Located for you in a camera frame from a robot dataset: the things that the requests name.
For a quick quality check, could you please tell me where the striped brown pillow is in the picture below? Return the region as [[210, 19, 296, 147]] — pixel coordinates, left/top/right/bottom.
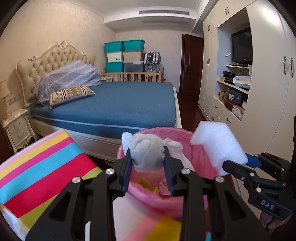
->
[[49, 85, 96, 107]]

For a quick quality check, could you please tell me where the black shelf device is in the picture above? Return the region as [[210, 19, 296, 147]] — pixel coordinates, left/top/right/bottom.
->
[[222, 71, 236, 84]]

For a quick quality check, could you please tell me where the white built-in wardrobe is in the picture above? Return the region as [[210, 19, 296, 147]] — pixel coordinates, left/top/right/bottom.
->
[[198, 0, 296, 167]]

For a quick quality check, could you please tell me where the beige tufted headboard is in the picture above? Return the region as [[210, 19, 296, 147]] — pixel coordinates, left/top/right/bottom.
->
[[16, 40, 96, 109]]

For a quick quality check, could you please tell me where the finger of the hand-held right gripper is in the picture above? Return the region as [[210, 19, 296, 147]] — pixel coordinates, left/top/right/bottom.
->
[[245, 152, 291, 183], [222, 160, 286, 198]]

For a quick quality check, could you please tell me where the wooden crib rail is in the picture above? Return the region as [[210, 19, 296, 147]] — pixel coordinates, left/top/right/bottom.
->
[[102, 70, 163, 82]]

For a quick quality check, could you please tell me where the white foam block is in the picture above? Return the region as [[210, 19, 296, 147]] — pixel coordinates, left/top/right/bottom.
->
[[190, 120, 248, 176]]

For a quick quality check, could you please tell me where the dark brown door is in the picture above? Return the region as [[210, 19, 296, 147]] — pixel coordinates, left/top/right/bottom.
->
[[179, 34, 204, 93]]

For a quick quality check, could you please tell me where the grey cloth ball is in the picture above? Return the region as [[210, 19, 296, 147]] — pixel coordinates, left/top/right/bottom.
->
[[122, 132, 183, 173]]

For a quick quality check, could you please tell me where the cream carved nightstand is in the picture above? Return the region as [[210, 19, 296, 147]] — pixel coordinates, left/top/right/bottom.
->
[[1, 108, 37, 153]]

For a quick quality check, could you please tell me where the stack of plastic storage boxes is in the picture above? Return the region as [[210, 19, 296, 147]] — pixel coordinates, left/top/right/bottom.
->
[[104, 40, 146, 73]]

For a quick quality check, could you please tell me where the beige table lamp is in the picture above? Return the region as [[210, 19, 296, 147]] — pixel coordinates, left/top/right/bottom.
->
[[0, 80, 13, 116]]

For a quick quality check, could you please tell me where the black white checkered bag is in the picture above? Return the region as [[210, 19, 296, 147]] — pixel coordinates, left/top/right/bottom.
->
[[143, 51, 161, 65]]

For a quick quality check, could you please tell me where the black television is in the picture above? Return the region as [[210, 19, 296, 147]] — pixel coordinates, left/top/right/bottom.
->
[[231, 27, 253, 65]]

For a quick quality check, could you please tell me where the ceiling air vent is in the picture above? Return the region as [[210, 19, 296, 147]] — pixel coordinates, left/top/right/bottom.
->
[[138, 10, 190, 16]]

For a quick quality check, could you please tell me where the brown shoe box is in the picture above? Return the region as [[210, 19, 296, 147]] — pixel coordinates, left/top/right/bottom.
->
[[232, 105, 245, 120]]

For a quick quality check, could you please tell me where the white crumpled tissue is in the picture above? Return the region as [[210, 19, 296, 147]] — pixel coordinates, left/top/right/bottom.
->
[[172, 148, 195, 173]]

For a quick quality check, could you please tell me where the white flat device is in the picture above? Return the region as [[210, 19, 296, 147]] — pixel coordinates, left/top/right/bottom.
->
[[233, 75, 251, 87]]

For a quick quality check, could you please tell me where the striped colourful tablecloth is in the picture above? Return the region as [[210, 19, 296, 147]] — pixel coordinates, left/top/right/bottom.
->
[[0, 129, 208, 241]]

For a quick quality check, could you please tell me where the blue-grey patterned pillow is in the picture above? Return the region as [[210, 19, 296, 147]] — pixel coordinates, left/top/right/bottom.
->
[[32, 60, 102, 105]]

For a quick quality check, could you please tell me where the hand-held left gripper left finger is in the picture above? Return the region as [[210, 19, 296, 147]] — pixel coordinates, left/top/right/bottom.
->
[[25, 148, 133, 241]]

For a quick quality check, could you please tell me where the yellow wrapper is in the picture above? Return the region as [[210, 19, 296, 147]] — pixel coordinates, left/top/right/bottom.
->
[[139, 178, 158, 192]]

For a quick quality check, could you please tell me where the bed with blue sheet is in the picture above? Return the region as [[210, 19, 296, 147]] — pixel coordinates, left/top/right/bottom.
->
[[30, 81, 183, 163]]

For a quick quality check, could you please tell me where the wall switch panel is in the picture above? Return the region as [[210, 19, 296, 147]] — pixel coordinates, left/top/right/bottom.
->
[[8, 94, 22, 105]]

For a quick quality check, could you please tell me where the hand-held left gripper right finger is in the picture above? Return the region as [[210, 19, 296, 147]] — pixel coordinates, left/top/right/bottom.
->
[[163, 146, 270, 241]]

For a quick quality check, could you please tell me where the pink-lined trash bin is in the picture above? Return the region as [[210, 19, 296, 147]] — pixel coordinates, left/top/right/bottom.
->
[[116, 127, 230, 223]]

